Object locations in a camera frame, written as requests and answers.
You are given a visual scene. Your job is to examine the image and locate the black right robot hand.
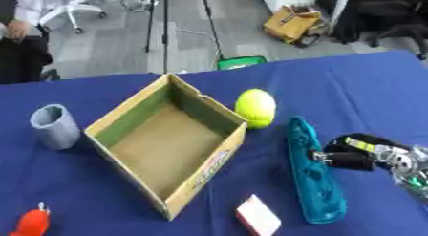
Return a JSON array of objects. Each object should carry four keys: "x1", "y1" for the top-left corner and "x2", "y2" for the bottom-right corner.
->
[{"x1": 309, "y1": 133, "x2": 412, "y2": 172}]

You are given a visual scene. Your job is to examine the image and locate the black office chair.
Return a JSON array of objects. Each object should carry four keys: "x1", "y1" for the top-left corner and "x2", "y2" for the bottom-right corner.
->
[{"x1": 331, "y1": 0, "x2": 428, "y2": 60}]

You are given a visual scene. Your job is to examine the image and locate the black tripod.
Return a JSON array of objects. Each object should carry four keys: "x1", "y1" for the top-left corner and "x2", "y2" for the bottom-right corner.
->
[{"x1": 143, "y1": 0, "x2": 226, "y2": 75}]

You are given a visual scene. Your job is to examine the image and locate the person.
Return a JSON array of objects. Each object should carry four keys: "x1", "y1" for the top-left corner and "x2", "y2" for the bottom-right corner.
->
[{"x1": 0, "y1": 0, "x2": 55, "y2": 85}]

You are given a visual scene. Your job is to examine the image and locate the orange toy with metal tip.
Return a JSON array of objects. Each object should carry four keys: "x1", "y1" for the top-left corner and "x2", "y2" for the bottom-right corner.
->
[{"x1": 7, "y1": 202, "x2": 53, "y2": 236}]

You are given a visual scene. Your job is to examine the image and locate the grey cylindrical cup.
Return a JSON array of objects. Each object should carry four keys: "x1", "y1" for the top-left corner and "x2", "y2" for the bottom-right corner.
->
[{"x1": 28, "y1": 103, "x2": 84, "y2": 151}]

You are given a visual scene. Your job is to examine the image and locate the tan cardboard box green inside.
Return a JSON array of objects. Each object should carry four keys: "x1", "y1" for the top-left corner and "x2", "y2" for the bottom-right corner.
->
[{"x1": 83, "y1": 74, "x2": 249, "y2": 222}]

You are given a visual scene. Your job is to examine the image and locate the teal elongated pouch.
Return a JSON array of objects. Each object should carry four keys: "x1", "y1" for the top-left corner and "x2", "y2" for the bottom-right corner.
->
[{"x1": 286, "y1": 116, "x2": 348, "y2": 225}]

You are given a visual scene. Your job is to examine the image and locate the white and red flat box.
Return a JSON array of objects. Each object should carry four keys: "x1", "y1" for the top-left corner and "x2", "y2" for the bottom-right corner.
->
[{"x1": 234, "y1": 194, "x2": 283, "y2": 236}]

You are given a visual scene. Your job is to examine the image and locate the green and white box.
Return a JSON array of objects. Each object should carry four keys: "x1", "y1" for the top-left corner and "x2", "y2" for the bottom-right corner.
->
[{"x1": 215, "y1": 55, "x2": 268, "y2": 71}]

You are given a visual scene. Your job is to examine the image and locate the yellow-green tennis ball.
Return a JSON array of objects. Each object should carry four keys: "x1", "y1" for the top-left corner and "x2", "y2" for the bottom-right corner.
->
[{"x1": 234, "y1": 88, "x2": 278, "y2": 130}]

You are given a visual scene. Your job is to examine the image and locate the white office chair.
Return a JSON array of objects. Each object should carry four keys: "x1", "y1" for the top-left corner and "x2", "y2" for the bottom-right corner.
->
[{"x1": 36, "y1": 0, "x2": 109, "y2": 35}]

